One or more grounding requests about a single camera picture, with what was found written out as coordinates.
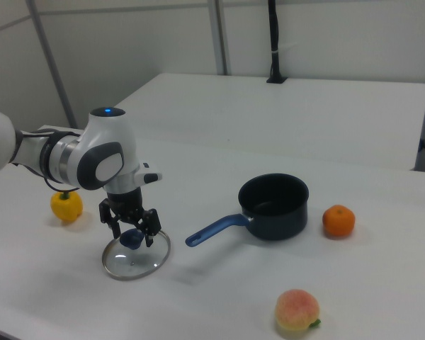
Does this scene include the glass lid with blue knob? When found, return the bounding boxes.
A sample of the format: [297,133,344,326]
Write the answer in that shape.
[101,228,172,282]

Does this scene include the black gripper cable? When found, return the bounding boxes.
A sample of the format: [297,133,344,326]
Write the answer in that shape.
[16,129,79,194]

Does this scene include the grey metal partition post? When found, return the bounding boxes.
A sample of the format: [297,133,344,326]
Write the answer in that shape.
[25,0,78,129]
[208,0,232,76]

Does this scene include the dark blue saucepan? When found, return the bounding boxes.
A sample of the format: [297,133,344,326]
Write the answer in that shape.
[184,172,310,248]

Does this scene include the pink yellow peach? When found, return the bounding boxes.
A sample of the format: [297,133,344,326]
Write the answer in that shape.
[274,289,322,333]

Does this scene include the yellow bell pepper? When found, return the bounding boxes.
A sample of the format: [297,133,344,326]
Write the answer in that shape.
[50,190,84,223]

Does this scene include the black pole with white band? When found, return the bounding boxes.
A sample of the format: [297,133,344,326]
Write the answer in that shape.
[266,0,288,84]

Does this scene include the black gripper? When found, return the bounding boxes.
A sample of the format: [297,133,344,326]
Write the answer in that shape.
[98,187,163,248]

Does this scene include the orange mandarin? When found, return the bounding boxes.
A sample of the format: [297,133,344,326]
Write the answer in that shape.
[322,204,356,237]

